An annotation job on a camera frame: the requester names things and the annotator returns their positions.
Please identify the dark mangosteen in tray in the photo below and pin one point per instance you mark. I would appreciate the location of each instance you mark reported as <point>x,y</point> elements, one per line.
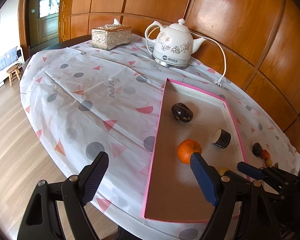
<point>181,112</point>

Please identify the white ceramic kettle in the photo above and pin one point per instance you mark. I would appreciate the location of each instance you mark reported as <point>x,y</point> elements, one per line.
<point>174,44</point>

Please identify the pink tray box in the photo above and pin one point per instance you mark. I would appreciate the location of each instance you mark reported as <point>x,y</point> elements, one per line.
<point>172,193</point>

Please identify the small red fruit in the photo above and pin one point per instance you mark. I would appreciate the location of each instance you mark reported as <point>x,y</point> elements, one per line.
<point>265,155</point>

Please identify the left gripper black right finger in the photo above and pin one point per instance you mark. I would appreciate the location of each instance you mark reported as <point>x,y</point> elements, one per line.
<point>223,194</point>

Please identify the orange in tray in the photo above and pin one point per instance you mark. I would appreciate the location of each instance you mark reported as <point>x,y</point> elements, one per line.
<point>186,148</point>

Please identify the wooden stool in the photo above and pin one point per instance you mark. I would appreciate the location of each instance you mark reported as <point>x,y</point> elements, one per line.
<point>13,72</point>

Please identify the wooden door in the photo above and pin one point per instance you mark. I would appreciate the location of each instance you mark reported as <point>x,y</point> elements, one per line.
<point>38,25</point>

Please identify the cut dark cylinder fruit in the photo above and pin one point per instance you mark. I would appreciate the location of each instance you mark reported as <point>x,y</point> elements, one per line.
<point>221,138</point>

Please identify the white patterned tablecloth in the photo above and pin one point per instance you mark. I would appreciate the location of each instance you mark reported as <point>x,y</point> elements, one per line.
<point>81,100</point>

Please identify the blue plaid sofa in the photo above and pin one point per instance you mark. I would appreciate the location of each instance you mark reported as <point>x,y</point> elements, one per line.
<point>9,59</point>

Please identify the yellow-green round fruit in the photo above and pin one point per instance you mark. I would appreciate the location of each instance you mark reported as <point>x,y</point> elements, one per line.
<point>223,170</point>

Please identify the dark purple fruit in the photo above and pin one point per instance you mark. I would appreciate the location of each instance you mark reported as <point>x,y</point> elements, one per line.
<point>257,150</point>

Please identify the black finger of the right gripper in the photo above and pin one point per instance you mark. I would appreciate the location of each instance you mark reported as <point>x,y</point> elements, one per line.
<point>250,171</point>
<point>235,177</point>

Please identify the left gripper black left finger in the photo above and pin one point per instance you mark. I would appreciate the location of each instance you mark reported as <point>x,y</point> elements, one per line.
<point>41,219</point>

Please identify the tan brown fruit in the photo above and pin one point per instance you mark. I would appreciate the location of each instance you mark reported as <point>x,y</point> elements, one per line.
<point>268,162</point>

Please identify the ornate tissue box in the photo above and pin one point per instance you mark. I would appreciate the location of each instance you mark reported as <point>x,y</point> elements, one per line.
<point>110,36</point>

